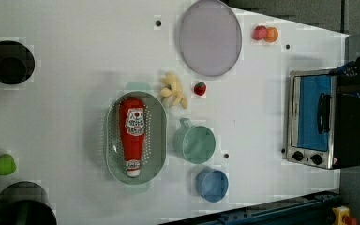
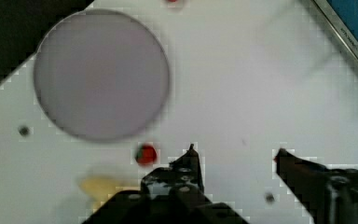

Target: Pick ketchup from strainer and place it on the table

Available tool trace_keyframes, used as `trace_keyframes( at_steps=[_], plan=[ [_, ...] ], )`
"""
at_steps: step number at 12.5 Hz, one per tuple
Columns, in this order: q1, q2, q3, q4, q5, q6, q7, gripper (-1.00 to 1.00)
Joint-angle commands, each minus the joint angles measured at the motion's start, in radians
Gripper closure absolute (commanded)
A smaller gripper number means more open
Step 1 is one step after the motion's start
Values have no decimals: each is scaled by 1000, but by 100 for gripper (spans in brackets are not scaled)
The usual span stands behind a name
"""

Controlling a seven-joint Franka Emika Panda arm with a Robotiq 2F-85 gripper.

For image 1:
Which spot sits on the red plush apple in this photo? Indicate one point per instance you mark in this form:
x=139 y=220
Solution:
x=259 y=33

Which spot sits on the yellow red clamp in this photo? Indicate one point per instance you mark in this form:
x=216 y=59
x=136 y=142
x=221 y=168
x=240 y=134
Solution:
x=343 y=217

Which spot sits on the black round base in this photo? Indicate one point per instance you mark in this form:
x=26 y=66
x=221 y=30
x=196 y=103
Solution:
x=17 y=63
x=25 y=203

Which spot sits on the blue black rail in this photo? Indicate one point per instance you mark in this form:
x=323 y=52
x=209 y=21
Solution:
x=311 y=209

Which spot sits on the silver toaster oven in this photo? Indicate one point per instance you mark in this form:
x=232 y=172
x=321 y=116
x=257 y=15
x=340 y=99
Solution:
x=323 y=127

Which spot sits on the black round base lower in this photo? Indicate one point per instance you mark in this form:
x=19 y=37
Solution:
x=25 y=203

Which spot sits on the green plush pear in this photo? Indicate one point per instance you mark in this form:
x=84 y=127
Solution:
x=7 y=164

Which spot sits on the green mug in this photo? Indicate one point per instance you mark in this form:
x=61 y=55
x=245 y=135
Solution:
x=193 y=143

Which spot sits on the orange plush fruit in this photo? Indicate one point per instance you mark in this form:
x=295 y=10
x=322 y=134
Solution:
x=272 y=35

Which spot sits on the black round base upper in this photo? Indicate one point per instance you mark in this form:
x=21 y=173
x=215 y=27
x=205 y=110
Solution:
x=17 y=63

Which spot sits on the blue cup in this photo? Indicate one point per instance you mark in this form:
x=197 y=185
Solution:
x=212 y=184

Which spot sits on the green oval strainer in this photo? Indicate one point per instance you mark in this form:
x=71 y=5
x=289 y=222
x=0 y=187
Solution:
x=154 y=144

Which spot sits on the red plush ketchup bottle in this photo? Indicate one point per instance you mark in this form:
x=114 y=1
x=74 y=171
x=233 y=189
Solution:
x=132 y=129

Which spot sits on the yellow plush banana bunch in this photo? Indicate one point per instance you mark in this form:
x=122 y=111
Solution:
x=172 y=92

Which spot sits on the lavender round plate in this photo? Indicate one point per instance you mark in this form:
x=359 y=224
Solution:
x=210 y=38

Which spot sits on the red plush strawberry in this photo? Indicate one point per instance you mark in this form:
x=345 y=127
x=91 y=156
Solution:
x=200 y=88

